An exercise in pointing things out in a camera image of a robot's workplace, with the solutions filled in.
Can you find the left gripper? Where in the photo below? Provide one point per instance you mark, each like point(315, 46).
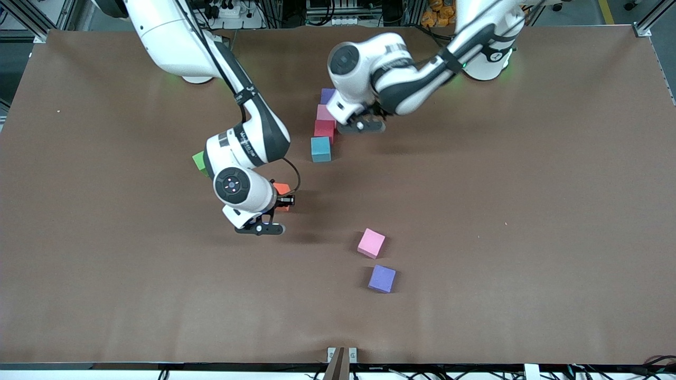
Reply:
point(376, 111)

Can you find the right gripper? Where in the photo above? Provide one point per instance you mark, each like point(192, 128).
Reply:
point(280, 201)

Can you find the dark pink foam cube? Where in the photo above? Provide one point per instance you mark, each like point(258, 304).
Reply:
point(324, 128)

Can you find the purple foam cube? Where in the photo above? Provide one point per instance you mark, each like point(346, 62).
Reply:
point(327, 96)
point(382, 278)

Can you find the teal blue foam cube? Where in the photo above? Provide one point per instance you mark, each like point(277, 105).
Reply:
point(320, 149)

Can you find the orange foam cube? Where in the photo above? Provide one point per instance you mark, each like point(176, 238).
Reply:
point(282, 189)

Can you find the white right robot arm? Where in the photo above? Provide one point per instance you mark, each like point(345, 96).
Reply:
point(232, 184)

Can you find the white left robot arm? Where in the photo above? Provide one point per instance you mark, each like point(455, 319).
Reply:
point(391, 58)

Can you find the green foam cube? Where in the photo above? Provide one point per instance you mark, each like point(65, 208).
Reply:
point(199, 161)

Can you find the white power strip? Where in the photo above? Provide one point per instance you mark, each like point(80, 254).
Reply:
point(232, 11)
point(338, 21)

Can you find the brown table cover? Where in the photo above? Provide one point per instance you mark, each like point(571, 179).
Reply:
point(158, 290)

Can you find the orange snack bags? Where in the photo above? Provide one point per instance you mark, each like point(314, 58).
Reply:
point(438, 13)

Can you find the brown wooden bar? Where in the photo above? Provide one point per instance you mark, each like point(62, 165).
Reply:
point(336, 369)

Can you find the metal mounting bracket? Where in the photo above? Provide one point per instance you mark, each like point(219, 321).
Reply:
point(330, 352)

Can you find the aluminium frame profile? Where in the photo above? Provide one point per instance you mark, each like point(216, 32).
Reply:
point(39, 37)
point(641, 30)

